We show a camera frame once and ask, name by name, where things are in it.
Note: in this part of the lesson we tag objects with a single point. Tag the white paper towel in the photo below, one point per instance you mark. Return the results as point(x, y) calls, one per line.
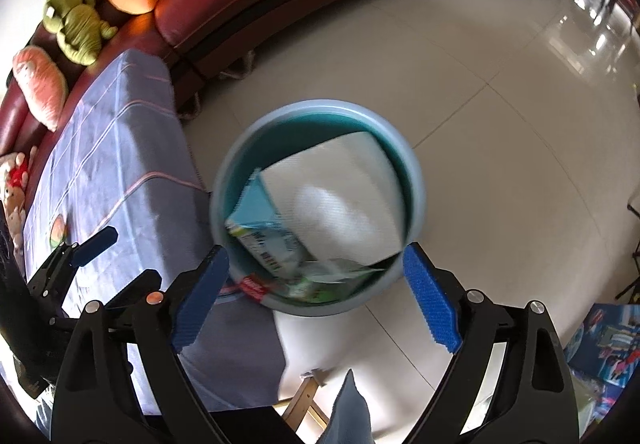
point(340, 194)

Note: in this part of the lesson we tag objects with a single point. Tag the teal plastic bin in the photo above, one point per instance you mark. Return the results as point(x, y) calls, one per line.
point(320, 124)

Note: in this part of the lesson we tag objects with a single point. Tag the grey blue cloth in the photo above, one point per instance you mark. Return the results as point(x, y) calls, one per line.
point(350, 414)

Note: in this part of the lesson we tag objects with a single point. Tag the small plush doll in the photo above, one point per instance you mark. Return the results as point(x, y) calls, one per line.
point(15, 174)

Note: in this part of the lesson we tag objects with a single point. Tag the pink plush pillow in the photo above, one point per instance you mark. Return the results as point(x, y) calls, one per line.
point(42, 84)

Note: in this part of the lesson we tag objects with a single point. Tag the cardboard box with barcode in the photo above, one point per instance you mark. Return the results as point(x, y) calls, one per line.
point(260, 219)

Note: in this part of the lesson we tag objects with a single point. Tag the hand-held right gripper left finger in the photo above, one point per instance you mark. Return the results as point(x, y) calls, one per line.
point(200, 294)

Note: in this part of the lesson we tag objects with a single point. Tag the green frog plush toy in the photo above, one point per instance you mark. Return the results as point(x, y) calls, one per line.
point(80, 31)

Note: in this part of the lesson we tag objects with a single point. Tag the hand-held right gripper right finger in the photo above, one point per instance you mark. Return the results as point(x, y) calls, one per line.
point(432, 299)

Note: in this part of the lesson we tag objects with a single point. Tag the green packet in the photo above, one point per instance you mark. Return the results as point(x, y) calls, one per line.
point(320, 291)

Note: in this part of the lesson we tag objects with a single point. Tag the purple plaid cloth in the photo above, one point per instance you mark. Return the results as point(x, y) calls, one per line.
point(115, 149)

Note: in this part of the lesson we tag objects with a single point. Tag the colourful toy box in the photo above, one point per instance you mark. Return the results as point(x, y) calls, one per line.
point(610, 349)

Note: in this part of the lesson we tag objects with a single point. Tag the wooden stool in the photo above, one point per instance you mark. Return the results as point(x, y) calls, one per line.
point(302, 399)

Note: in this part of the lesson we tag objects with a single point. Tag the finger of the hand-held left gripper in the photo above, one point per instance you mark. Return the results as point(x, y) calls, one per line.
point(95, 244)
point(137, 285)

